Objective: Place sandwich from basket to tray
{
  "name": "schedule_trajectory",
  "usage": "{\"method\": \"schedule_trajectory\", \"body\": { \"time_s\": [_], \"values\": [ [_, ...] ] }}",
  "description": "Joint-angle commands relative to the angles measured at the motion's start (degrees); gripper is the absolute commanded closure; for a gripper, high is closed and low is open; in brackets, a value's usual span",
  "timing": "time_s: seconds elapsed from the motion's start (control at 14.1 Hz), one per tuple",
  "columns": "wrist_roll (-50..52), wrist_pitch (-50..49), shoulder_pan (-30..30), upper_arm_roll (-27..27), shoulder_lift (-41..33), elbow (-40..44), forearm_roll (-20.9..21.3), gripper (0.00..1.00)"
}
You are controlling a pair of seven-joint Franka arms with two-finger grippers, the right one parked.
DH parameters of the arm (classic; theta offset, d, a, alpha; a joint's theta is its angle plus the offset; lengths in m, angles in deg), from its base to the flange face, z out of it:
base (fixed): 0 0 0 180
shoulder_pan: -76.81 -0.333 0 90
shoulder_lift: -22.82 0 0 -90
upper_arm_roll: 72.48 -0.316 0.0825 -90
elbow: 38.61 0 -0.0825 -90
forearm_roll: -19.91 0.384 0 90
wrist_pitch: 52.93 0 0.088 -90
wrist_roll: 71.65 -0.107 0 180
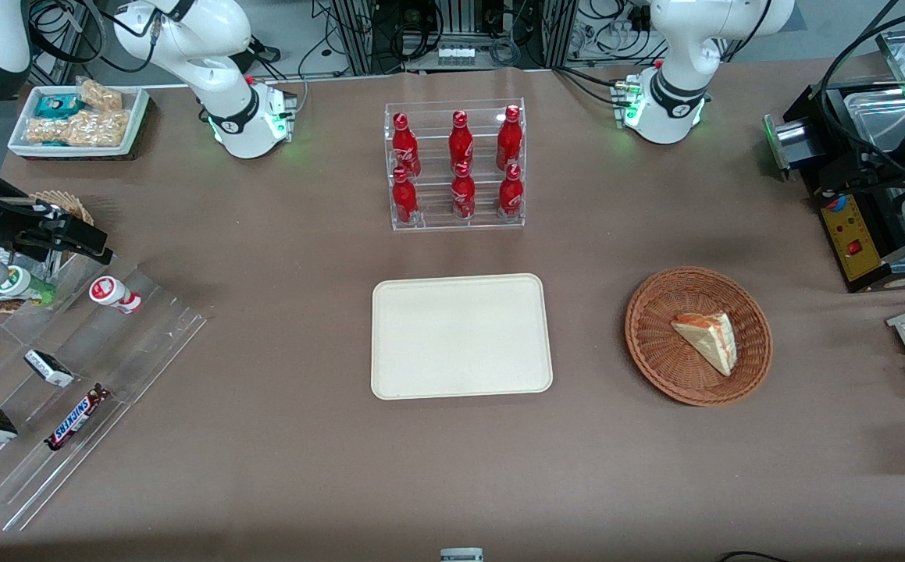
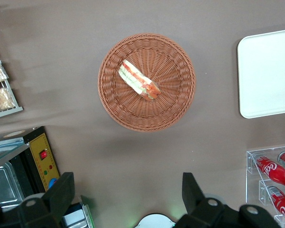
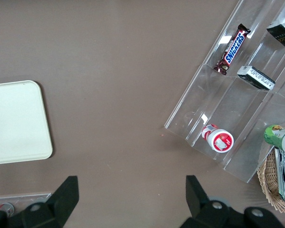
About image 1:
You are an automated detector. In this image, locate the white green drink bottle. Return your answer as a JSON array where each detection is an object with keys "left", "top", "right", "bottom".
[{"left": 0, "top": 265, "right": 57, "bottom": 307}]

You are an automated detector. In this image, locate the triangular sandwich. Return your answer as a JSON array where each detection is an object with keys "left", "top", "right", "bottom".
[{"left": 670, "top": 311, "right": 738, "bottom": 378}]

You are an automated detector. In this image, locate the white rectangular snack tray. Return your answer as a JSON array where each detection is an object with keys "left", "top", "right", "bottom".
[{"left": 7, "top": 83, "right": 151, "bottom": 162}]

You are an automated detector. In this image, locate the small rice cracker pack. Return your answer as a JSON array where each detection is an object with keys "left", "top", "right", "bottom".
[{"left": 77, "top": 78, "right": 124, "bottom": 112}]

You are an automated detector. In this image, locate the black metal kitchen machine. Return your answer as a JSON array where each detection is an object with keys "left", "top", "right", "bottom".
[{"left": 762, "top": 30, "right": 905, "bottom": 295}]

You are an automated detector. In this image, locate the large rice cracker pack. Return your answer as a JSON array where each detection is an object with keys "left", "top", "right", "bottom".
[{"left": 26, "top": 109, "right": 132, "bottom": 149}]

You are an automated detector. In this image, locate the clear acrylic bottle rack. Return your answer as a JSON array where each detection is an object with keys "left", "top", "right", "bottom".
[{"left": 383, "top": 98, "right": 528, "bottom": 233}]

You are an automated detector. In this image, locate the cream rectangular serving tray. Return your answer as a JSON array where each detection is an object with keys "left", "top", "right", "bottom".
[{"left": 371, "top": 273, "right": 554, "bottom": 401}]

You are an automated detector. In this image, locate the red cola bottle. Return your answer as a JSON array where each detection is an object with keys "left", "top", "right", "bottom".
[
  {"left": 448, "top": 110, "right": 476, "bottom": 169},
  {"left": 390, "top": 167, "right": 420, "bottom": 226},
  {"left": 497, "top": 163, "right": 525, "bottom": 220},
  {"left": 496, "top": 105, "right": 524, "bottom": 172},
  {"left": 450, "top": 162, "right": 477, "bottom": 222},
  {"left": 391, "top": 112, "right": 422, "bottom": 179}
]

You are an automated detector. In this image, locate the small light wicker basket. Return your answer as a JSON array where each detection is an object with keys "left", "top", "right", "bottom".
[{"left": 0, "top": 190, "right": 96, "bottom": 315}]

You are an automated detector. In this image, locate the red white yogurt bottle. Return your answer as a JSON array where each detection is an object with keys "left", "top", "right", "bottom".
[{"left": 89, "top": 276, "right": 143, "bottom": 315}]

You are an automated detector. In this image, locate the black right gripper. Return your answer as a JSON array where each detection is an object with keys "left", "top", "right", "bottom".
[{"left": 0, "top": 176, "right": 115, "bottom": 266}]

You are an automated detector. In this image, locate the aluminium frame rack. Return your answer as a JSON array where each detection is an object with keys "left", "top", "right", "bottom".
[{"left": 308, "top": 0, "right": 601, "bottom": 77}]

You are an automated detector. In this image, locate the Snickers chocolate bar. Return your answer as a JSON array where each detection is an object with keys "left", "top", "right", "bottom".
[{"left": 44, "top": 383, "right": 110, "bottom": 452}]

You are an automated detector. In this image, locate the round brown wicker basket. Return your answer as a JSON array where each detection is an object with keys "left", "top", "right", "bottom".
[{"left": 625, "top": 266, "right": 774, "bottom": 407}]

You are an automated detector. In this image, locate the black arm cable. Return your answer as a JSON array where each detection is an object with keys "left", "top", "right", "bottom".
[{"left": 818, "top": 0, "right": 905, "bottom": 200}]

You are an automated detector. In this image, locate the clear acrylic stepped display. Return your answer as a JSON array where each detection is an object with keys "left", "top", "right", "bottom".
[{"left": 0, "top": 254, "right": 209, "bottom": 533}]

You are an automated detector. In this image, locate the teal snack packet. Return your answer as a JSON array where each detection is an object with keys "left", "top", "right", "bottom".
[{"left": 34, "top": 93, "right": 83, "bottom": 120}]

